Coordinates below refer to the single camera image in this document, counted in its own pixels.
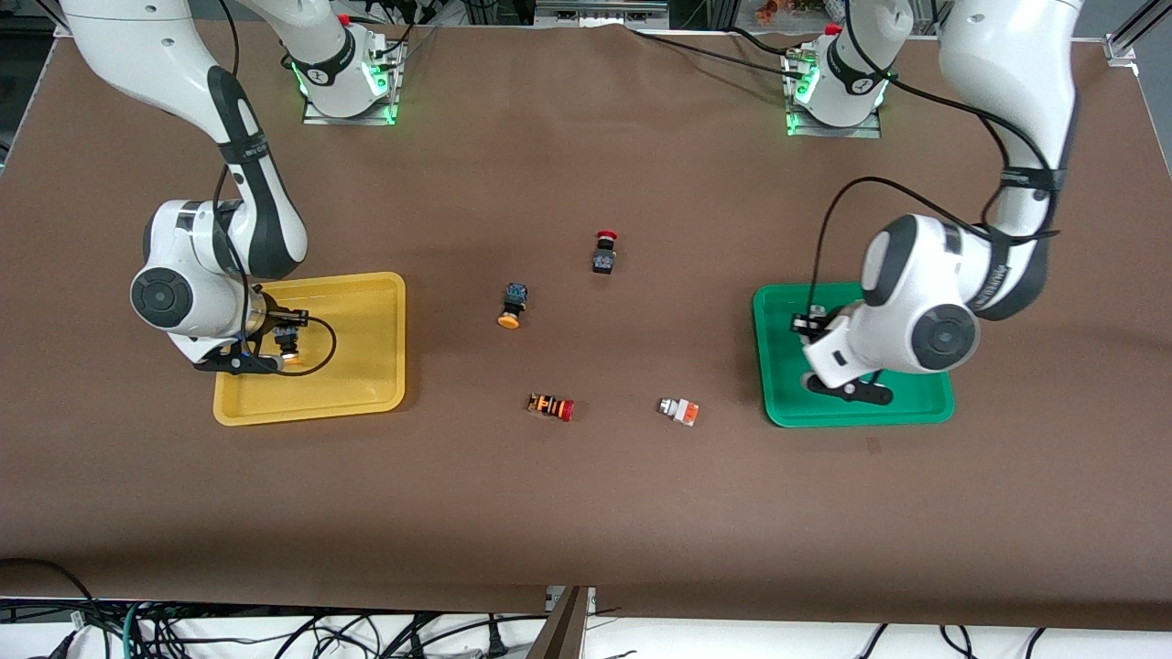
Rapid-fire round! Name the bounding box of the green cable under table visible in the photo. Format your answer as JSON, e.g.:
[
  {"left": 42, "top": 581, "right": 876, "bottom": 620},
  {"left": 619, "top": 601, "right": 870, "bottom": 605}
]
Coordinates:
[{"left": 124, "top": 600, "right": 152, "bottom": 659}]

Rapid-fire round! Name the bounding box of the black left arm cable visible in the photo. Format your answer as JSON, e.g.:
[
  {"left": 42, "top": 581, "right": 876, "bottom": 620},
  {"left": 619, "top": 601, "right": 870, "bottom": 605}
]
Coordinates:
[{"left": 810, "top": 0, "right": 1063, "bottom": 312}]

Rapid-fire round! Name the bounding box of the yellow plastic tray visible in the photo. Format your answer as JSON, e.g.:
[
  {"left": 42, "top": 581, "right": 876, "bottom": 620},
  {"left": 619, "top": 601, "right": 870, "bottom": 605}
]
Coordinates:
[{"left": 212, "top": 271, "right": 407, "bottom": 427}]

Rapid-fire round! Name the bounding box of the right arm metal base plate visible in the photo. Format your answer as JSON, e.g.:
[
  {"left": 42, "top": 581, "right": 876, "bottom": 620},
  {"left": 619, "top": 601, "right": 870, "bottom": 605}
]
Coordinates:
[{"left": 302, "top": 41, "right": 404, "bottom": 126}]

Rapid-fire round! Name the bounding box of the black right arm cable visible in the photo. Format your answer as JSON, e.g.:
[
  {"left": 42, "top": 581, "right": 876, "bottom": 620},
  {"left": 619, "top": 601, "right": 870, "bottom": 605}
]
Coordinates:
[{"left": 211, "top": 0, "right": 253, "bottom": 303}]

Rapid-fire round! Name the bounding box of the black cable on table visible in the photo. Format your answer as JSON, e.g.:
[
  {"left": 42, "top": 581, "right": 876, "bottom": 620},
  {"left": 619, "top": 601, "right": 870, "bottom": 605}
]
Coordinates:
[{"left": 627, "top": 26, "right": 798, "bottom": 76}]

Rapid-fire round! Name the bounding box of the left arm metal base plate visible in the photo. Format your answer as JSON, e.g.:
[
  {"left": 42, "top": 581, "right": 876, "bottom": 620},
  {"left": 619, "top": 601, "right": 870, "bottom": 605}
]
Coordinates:
[{"left": 783, "top": 50, "right": 884, "bottom": 140}]

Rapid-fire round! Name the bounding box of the brown table post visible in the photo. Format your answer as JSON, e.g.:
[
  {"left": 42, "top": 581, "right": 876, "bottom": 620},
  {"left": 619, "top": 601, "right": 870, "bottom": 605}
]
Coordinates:
[{"left": 526, "top": 586, "right": 591, "bottom": 659}]

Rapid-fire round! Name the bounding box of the black cable under table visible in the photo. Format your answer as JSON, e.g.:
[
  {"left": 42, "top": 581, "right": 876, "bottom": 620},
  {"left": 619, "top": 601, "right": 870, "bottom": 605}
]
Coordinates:
[{"left": 0, "top": 556, "right": 97, "bottom": 632}]

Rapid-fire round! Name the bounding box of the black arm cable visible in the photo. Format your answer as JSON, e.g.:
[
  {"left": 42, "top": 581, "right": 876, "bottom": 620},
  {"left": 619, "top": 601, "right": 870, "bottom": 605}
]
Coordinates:
[
  {"left": 810, "top": 0, "right": 1063, "bottom": 312},
  {"left": 211, "top": 0, "right": 253, "bottom": 303}
]

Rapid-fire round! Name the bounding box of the aluminium frame bar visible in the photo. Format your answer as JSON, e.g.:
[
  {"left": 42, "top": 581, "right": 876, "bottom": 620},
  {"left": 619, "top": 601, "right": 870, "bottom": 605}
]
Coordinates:
[{"left": 536, "top": 0, "right": 669, "bottom": 24}]

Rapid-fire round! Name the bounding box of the aluminium corner profile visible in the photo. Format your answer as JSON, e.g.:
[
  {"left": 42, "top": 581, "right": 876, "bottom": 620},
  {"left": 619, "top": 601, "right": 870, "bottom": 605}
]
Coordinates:
[{"left": 1103, "top": 0, "right": 1172, "bottom": 63}]

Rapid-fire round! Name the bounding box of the green plastic tray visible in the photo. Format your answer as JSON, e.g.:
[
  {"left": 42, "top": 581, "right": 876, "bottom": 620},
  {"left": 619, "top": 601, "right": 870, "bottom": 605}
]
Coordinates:
[{"left": 753, "top": 282, "right": 955, "bottom": 429}]

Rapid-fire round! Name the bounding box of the brown table cover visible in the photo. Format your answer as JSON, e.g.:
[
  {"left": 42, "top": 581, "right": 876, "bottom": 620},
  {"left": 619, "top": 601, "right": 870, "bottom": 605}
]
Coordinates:
[{"left": 0, "top": 20, "right": 1172, "bottom": 632}]

